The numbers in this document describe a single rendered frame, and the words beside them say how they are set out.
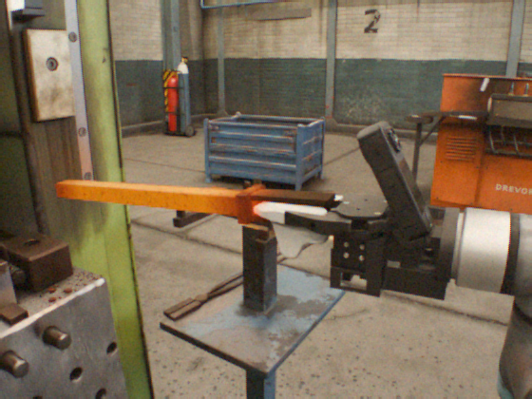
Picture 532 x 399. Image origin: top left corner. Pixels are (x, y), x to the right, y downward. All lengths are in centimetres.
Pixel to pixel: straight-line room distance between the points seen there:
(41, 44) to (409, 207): 72
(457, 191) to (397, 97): 439
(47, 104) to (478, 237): 77
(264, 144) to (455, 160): 187
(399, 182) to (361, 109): 780
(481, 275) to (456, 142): 336
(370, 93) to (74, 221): 743
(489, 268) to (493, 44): 740
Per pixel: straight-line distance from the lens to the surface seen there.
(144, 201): 55
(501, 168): 373
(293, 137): 414
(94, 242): 102
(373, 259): 40
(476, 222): 39
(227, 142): 450
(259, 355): 87
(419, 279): 41
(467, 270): 38
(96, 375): 86
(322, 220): 38
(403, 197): 39
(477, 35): 776
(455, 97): 370
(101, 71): 100
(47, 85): 88
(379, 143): 38
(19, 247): 81
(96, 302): 79
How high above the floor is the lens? 127
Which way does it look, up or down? 18 degrees down
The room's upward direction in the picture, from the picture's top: straight up
